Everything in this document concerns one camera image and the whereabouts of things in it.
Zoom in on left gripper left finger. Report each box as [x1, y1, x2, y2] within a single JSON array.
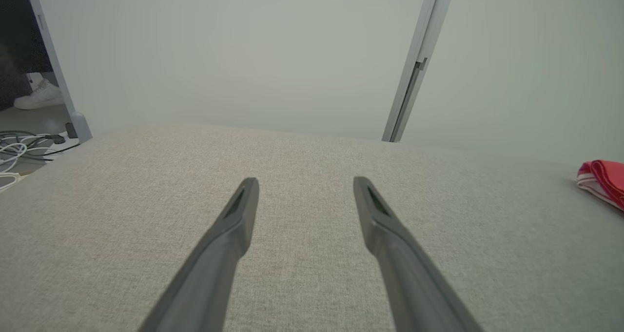
[[138, 177, 260, 332]]

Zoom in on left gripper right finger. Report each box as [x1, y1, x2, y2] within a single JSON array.
[[353, 176, 483, 332]]

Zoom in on red white basketball jersey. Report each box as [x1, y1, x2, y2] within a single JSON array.
[[577, 160, 624, 212]]

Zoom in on grey fabric sofa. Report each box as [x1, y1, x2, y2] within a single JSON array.
[[0, 123, 624, 332]]

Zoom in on white sneaker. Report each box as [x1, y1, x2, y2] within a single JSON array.
[[14, 78, 65, 110]]

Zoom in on seated person black trousers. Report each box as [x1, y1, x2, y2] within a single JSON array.
[[0, 44, 32, 111]]

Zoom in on grey partition end post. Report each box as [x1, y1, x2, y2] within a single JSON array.
[[22, 0, 93, 143]]

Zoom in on grey metal partition post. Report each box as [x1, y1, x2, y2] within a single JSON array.
[[382, 0, 457, 143]]

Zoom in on white floor cable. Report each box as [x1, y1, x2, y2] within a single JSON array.
[[0, 139, 64, 192]]

